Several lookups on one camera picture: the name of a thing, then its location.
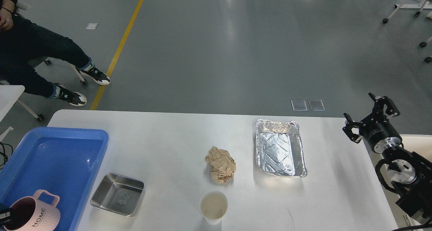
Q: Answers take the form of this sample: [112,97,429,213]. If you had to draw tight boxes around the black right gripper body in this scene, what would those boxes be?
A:
[360,119,402,154]

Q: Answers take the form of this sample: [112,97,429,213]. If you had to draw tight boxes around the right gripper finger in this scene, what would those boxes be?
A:
[368,93,401,122]
[343,113,366,144]

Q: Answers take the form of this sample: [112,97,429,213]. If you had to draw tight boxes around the pink ribbed mug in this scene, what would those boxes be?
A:
[4,189,61,231]

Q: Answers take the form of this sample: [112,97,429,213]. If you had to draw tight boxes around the square stainless steel tray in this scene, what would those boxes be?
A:
[90,173,145,217]

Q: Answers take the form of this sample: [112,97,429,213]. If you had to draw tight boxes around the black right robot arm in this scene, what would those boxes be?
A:
[342,93,432,231]

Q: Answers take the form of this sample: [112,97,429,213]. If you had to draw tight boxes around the white bin at right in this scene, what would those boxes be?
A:
[393,135,432,228]

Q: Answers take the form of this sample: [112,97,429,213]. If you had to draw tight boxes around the right clear floor plate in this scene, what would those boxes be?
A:
[308,100,325,111]

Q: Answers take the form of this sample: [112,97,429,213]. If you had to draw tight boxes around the clear floor plate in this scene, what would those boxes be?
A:
[308,100,325,111]
[291,100,308,112]

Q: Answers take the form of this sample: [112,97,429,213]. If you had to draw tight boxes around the left clear floor plate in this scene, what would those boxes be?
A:
[291,100,308,112]

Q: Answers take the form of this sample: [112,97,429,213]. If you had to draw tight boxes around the aluminium foil tray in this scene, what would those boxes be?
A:
[255,119,307,178]

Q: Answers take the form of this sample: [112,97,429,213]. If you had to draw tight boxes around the blue plastic tray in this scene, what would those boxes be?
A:
[0,127,109,231]

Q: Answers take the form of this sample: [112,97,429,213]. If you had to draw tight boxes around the white side table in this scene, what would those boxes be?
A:
[0,85,25,121]

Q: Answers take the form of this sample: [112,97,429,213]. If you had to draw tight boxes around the crumpled brown paper ball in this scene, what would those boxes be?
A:
[205,146,237,184]

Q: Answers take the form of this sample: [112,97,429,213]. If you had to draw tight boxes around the white paper cup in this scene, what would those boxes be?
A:
[199,191,228,225]

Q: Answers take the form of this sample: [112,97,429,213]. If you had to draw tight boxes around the person in black sweater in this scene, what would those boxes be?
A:
[0,0,111,107]

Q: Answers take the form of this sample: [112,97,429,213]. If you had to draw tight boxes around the black cables at left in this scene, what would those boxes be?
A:
[0,142,15,171]

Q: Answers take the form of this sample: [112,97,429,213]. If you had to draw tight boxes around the white rolling cart frame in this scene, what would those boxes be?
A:
[382,0,432,64]

